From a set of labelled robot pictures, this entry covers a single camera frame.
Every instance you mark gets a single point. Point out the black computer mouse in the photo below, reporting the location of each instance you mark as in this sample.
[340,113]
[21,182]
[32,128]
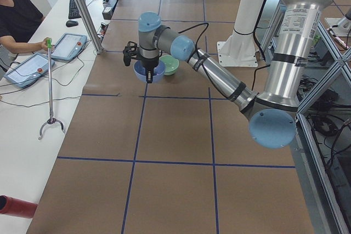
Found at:
[71,23]

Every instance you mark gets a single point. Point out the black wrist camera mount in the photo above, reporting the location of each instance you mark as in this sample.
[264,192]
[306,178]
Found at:
[130,52]

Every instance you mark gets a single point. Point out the person in black shirt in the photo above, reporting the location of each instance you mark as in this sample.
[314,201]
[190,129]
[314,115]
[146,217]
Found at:
[19,21]

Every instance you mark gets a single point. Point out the near teach pendant tablet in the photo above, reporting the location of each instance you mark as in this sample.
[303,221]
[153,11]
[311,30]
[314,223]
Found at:
[29,71]

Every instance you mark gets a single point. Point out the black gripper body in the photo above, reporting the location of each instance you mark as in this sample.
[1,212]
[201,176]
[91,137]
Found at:
[148,63]

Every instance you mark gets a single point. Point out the red cylinder bottle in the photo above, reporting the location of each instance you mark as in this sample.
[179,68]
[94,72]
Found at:
[17,207]

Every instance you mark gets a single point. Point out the aluminium frame post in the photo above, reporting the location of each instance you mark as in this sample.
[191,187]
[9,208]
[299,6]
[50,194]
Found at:
[88,23]

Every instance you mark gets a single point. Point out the black keyboard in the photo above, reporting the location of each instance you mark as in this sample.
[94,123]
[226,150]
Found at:
[74,12]

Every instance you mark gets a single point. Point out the far teach pendant tablet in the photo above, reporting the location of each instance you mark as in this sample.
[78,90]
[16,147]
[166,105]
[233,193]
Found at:
[68,47]

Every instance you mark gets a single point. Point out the person's hand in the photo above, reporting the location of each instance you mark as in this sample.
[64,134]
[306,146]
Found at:
[44,45]

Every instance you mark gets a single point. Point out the green handled reacher grabber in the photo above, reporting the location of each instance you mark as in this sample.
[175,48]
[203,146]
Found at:
[51,119]

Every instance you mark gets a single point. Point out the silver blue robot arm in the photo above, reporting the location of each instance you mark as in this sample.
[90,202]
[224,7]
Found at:
[270,113]

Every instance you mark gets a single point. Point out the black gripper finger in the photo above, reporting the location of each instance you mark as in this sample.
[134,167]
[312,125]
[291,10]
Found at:
[152,72]
[148,76]

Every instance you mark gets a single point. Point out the green bowl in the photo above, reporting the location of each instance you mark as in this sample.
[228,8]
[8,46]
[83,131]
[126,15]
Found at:
[171,64]

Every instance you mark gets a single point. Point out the teach pendant tablet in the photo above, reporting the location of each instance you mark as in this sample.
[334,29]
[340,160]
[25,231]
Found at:
[29,71]
[68,47]

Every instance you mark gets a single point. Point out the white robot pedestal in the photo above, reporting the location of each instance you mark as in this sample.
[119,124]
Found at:
[239,49]

